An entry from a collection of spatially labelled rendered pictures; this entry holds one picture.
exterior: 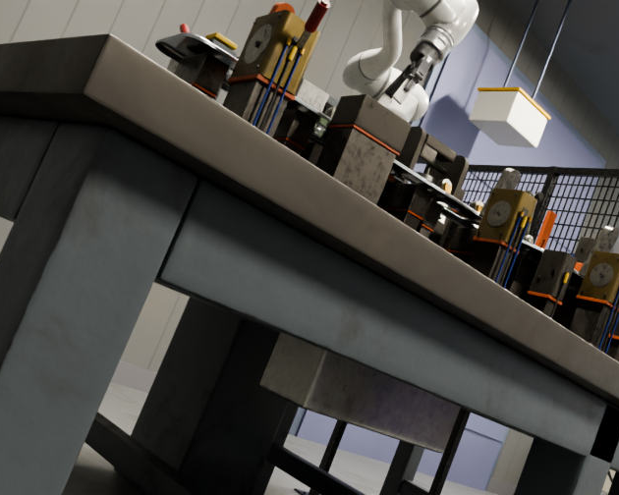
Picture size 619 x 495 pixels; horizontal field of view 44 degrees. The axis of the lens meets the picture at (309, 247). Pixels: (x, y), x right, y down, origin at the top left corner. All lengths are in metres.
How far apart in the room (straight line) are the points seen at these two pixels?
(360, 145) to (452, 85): 4.32
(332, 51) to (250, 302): 4.37
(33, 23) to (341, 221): 3.42
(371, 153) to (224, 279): 0.86
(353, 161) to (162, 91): 0.92
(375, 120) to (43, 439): 0.99
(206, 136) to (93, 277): 0.12
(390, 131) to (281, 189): 0.89
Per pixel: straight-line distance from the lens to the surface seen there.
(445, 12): 2.19
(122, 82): 0.47
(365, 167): 1.39
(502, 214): 1.66
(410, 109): 2.70
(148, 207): 0.53
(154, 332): 4.38
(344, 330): 0.66
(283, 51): 1.26
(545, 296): 1.79
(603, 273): 1.90
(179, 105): 0.49
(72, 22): 4.00
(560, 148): 6.89
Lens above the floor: 0.58
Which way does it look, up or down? 7 degrees up
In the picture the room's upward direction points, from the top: 22 degrees clockwise
